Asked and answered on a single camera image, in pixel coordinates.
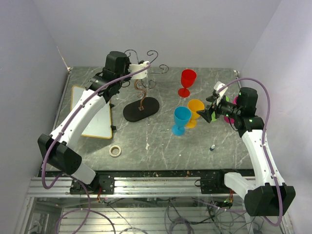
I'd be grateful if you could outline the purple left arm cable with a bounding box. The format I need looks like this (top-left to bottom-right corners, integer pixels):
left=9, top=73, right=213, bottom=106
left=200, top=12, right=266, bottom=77
left=40, top=62, right=151, bottom=234

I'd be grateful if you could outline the green plastic wine glass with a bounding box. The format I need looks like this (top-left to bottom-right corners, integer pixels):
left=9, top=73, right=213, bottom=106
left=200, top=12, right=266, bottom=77
left=212, top=96, right=231, bottom=123

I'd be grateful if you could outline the pink plastic wine glass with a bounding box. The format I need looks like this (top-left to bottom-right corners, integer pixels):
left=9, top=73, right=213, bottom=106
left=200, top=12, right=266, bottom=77
left=223, top=96, right=241, bottom=124

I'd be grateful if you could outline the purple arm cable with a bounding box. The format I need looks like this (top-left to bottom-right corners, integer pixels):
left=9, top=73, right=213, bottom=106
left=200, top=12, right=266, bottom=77
left=40, top=62, right=151, bottom=234
left=216, top=77, right=283, bottom=227

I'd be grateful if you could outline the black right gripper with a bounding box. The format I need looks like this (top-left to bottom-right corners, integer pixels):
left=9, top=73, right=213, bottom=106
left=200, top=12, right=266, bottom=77
left=196, top=94, right=241, bottom=122

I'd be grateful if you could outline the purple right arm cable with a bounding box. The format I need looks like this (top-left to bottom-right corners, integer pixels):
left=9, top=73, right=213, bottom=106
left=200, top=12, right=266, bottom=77
left=216, top=77, right=283, bottom=227

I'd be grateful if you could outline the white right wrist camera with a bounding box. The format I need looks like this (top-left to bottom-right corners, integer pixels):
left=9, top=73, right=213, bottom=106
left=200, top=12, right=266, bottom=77
left=213, top=81, right=228, bottom=105

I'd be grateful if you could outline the blue plastic wine glass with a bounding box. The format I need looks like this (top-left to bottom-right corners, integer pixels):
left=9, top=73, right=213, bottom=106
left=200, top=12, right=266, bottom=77
left=172, top=106, right=192, bottom=136

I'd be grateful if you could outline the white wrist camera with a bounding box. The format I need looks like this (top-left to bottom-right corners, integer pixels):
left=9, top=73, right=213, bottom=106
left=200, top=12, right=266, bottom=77
left=213, top=81, right=228, bottom=105
left=129, top=61, right=150, bottom=80

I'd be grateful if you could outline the masking tape roll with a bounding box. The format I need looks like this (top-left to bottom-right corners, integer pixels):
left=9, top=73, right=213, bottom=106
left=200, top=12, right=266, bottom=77
left=109, top=145, right=122, bottom=158

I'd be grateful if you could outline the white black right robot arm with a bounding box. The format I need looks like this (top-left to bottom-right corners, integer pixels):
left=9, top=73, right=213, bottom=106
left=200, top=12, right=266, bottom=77
left=197, top=83, right=295, bottom=216

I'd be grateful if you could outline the yellow-framed whiteboard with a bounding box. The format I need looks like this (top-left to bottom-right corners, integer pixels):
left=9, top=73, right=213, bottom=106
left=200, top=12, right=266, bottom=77
left=70, top=85, right=113, bottom=139

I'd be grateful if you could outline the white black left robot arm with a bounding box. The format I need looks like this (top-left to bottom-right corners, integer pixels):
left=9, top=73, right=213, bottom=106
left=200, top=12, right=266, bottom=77
left=38, top=51, right=130, bottom=194

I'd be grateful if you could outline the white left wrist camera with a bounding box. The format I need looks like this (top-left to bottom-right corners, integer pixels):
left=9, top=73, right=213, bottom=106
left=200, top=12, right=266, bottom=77
left=129, top=61, right=150, bottom=80

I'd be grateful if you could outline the aluminium mounting rail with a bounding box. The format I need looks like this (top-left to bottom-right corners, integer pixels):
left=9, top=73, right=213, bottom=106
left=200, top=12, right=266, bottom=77
left=26, top=169, right=230, bottom=198

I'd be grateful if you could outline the orange plastic wine glass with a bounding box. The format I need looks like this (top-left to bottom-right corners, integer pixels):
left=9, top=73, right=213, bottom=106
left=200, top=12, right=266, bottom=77
left=186, top=99, right=205, bottom=128

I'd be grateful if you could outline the red plastic wine glass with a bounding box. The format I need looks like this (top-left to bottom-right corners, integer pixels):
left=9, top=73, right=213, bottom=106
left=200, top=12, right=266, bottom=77
left=178, top=69, right=197, bottom=98

